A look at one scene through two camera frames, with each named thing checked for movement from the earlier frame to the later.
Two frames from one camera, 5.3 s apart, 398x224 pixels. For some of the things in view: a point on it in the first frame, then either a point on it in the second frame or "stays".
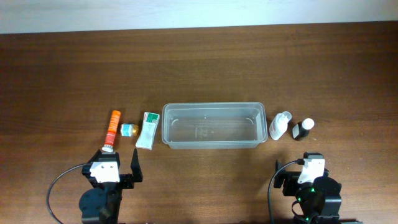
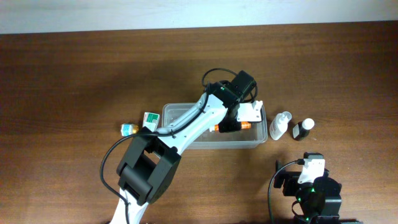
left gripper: (128, 180) → (228, 126)
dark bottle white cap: (301, 129) stays
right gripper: (291, 181) stays
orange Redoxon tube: (112, 131) → (245, 125)
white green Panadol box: (150, 122) stays
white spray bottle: (278, 124) stays
